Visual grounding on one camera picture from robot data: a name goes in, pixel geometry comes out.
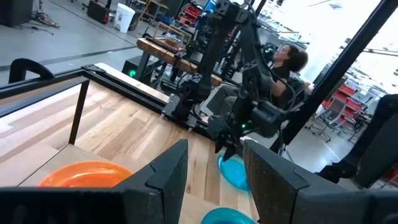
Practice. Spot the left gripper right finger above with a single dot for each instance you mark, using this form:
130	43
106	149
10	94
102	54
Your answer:
270	186

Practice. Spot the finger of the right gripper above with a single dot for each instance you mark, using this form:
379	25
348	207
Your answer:
230	149
221	143

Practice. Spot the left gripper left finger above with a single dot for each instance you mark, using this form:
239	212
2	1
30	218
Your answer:
164	186

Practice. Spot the blue transparent plastic plate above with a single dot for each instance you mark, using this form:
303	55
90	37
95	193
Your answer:
233	172
227	217

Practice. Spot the orange transparent plastic plate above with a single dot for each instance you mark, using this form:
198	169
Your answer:
84	175

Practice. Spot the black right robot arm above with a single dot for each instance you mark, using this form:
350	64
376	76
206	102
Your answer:
252	46

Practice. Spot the dark office chair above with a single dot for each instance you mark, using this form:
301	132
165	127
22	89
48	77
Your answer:
298	90

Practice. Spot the person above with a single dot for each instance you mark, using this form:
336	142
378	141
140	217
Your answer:
281	56

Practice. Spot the wooden top work table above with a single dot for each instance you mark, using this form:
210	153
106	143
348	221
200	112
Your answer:
161	53

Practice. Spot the red mesh office chair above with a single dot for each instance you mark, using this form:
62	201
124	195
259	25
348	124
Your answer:
334	109

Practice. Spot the colourful stacked bowls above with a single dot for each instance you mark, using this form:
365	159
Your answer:
172	40

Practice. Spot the red shelving unit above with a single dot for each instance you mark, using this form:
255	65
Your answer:
349	104

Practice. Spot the red tool cart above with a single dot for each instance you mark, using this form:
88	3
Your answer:
189	14

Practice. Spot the black computer with green light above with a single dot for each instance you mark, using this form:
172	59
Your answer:
129	65

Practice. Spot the white plastic bin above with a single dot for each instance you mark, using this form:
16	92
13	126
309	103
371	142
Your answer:
124	18

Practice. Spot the black equipment case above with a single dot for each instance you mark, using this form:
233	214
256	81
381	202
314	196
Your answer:
98	12

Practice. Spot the large black box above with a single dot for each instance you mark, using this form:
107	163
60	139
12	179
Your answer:
15	12

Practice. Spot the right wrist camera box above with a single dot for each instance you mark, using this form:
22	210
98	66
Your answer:
267	121

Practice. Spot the wooden crate frame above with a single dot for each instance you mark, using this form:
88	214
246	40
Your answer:
186	37

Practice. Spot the black table edge rail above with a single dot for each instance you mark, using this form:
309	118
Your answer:
130	90

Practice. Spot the black rig frame post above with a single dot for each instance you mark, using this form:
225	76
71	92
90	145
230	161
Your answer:
335	71

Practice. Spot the black metal shelf frame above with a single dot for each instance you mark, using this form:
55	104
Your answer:
40	85

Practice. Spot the black curved bracket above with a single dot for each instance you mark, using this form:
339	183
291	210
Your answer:
18	67

